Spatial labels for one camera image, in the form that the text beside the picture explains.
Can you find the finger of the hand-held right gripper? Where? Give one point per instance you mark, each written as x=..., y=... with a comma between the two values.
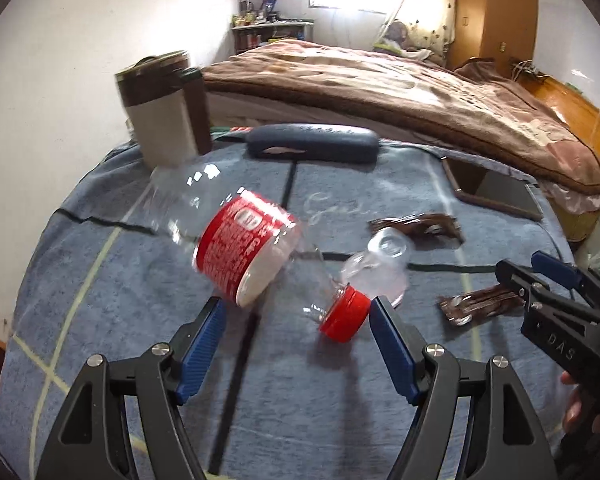
x=517, y=280
x=555, y=266

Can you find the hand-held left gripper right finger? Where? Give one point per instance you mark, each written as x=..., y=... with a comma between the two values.
x=392, y=345

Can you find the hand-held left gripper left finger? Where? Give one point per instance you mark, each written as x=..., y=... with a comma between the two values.
x=202, y=350

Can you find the clear red-label plastic bottle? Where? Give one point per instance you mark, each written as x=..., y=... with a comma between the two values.
x=240, y=245

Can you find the person's right hand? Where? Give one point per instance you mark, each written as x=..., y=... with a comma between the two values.
x=574, y=405

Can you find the brown snack wrapper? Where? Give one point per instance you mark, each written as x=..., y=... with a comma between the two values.
x=480, y=305
x=420, y=227

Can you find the yellow bed base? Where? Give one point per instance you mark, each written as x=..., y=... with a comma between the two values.
x=585, y=220

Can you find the clear plastic cup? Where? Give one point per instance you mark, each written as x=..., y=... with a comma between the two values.
x=385, y=260

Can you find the blue grey blanket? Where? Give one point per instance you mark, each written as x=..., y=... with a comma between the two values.
x=130, y=285

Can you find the wooden bed headboard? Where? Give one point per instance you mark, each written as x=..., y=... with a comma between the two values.
x=580, y=105

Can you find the dark glasses case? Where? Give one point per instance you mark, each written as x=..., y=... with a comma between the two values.
x=310, y=142

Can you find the red and green packet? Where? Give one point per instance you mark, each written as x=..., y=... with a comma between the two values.
x=230, y=131

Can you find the bed with brown blanket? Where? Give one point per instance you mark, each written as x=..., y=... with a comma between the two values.
x=405, y=90

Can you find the brown and grey travel mug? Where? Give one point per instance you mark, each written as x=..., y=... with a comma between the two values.
x=165, y=115

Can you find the wooden wardrobe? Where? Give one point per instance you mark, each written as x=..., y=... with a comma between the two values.
x=495, y=10

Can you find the brown plush toy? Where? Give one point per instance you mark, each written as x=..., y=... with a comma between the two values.
x=395, y=35

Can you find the patterned curtain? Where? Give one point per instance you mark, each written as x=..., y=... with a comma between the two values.
x=430, y=5

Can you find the cluttered shelf desk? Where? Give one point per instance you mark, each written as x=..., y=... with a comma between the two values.
x=270, y=30

